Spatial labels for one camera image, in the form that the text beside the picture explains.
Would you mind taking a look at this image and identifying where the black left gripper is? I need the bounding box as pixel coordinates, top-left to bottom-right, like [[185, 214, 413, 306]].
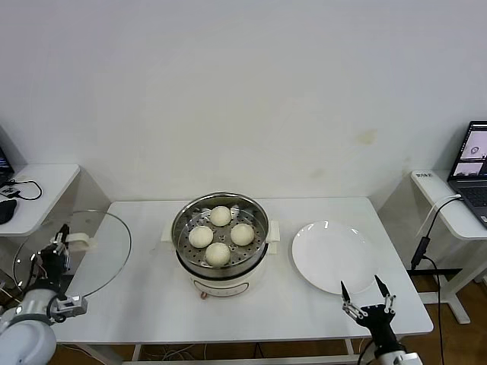
[[32, 224, 72, 290]]

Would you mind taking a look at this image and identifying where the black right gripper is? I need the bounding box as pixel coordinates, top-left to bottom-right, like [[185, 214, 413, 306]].
[[339, 275, 404, 353]]

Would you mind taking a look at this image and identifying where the round glass pot lid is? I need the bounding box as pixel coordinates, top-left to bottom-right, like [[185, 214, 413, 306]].
[[12, 210, 133, 301]]

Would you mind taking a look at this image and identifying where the white steamed baozi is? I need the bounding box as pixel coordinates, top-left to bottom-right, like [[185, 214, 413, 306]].
[[209, 205, 231, 227], [204, 242, 231, 267], [230, 223, 255, 246], [188, 225, 214, 249]]

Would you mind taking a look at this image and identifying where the steel perforated steamer basket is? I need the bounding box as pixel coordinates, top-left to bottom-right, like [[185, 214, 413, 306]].
[[170, 192, 269, 270]]

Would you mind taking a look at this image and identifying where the white side table with mouse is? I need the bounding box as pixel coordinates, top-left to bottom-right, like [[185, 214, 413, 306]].
[[0, 163, 111, 332]]

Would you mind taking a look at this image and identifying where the black computer mouse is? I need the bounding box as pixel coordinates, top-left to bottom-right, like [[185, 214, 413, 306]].
[[0, 198, 18, 225]]

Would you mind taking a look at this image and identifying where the round white plate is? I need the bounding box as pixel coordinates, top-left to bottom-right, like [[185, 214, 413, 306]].
[[291, 220, 380, 296]]

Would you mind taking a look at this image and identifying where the black open laptop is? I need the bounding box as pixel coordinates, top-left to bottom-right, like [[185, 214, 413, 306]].
[[0, 127, 15, 187]]

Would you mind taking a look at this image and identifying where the white side table with label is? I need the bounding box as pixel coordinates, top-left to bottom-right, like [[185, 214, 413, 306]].
[[374, 169, 487, 324]]

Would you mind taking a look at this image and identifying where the white electric cooking pot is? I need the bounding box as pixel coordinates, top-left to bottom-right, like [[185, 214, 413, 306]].
[[161, 220, 281, 301]]

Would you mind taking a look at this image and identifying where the grey open laptop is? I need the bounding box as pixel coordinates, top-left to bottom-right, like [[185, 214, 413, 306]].
[[447, 120, 487, 229]]

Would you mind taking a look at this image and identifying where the thin black desk cable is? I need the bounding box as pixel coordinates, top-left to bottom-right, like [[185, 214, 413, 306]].
[[7, 179, 43, 202]]

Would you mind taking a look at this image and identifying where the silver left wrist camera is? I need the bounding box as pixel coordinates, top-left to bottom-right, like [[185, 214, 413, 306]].
[[51, 292, 89, 319]]

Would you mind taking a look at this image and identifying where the black power cable with adapter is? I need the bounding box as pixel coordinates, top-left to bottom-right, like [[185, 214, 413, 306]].
[[410, 195, 463, 365]]

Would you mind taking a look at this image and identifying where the white laptop cable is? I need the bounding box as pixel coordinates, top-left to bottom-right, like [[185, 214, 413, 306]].
[[417, 193, 463, 233]]

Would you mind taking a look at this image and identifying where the white main table frame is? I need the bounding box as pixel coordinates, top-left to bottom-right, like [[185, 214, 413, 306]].
[[56, 336, 400, 365]]

